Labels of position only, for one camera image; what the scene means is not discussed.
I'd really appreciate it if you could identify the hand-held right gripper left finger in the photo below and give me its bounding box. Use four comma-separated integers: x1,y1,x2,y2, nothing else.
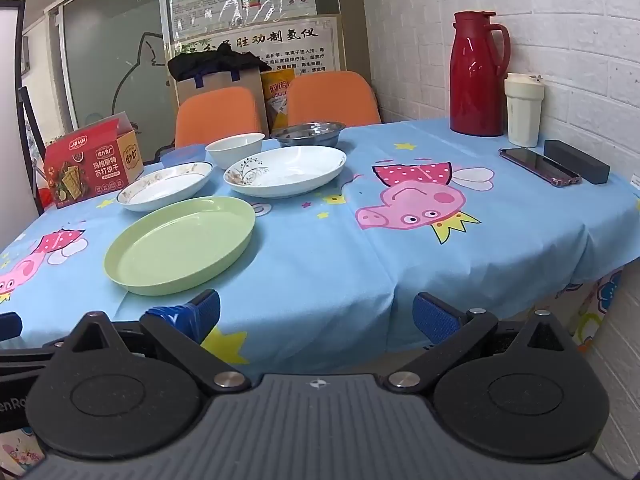
57,289,252,395

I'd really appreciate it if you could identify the blue bowl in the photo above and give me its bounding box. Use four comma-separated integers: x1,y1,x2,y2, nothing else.
160,145,207,167

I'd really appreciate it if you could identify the smartphone with purple case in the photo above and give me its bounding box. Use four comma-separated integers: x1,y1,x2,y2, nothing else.
498,146,584,189

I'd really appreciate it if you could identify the white plate black floral print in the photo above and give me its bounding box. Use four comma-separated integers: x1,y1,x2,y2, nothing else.
223,145,348,199

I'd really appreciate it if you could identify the white bowl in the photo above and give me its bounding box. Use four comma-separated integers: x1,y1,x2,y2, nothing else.
205,132,266,170

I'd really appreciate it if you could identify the white tumbler cup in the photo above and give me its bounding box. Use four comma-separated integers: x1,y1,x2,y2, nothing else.
503,73,545,148

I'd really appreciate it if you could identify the green plate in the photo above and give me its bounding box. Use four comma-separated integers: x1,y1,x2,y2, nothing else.
104,196,257,296

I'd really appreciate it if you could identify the red cracker box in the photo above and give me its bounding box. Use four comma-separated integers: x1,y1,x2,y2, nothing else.
43,112,145,210

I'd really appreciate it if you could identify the white panel black frame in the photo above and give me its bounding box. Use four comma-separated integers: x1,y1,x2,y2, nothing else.
0,0,28,133

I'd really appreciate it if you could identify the black rectangular case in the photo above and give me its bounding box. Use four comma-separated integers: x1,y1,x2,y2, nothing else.
543,139,611,185

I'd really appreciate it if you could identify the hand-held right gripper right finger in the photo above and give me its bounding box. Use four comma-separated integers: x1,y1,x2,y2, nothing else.
387,291,579,394

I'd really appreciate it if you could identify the blue cartoon tablecloth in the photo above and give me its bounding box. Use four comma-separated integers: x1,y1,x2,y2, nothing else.
0,118,640,382

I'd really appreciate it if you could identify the frosted glass door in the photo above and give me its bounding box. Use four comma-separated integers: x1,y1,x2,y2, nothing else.
46,0,173,133

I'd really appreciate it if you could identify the red thermos jug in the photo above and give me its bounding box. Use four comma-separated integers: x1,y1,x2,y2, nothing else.
449,10,511,137

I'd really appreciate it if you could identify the white plate brown floral rim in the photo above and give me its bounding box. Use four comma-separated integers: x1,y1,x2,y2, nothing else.
116,161,214,212

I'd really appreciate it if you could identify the colourful cartoon cloth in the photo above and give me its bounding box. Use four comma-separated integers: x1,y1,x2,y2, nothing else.
544,268,627,352

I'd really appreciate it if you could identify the orange chair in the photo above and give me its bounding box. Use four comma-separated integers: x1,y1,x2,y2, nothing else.
174,86,264,149
286,70,382,129

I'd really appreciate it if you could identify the yellow bag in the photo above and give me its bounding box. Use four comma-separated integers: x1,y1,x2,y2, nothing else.
260,70,297,132

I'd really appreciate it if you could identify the steel bowl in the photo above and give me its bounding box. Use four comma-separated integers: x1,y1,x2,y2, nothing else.
270,121,346,149

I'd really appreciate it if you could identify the brown paper bag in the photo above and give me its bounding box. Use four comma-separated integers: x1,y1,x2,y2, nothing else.
174,67,274,131

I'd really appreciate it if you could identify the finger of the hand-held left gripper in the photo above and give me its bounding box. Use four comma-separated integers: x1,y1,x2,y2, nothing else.
0,341,67,377
0,312,24,342

